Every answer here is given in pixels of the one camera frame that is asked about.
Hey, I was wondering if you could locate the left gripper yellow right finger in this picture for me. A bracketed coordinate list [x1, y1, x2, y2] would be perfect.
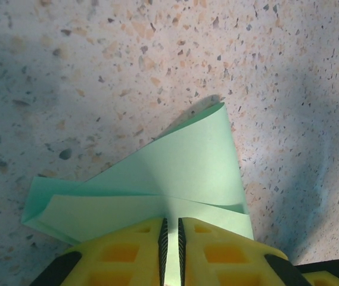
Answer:
[177, 216, 307, 286]

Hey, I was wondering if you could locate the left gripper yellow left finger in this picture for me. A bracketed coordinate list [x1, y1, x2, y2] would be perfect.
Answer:
[31, 216, 169, 286]

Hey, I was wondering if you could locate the light green paper sheet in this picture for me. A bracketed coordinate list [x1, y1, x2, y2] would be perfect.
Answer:
[21, 101, 256, 286]

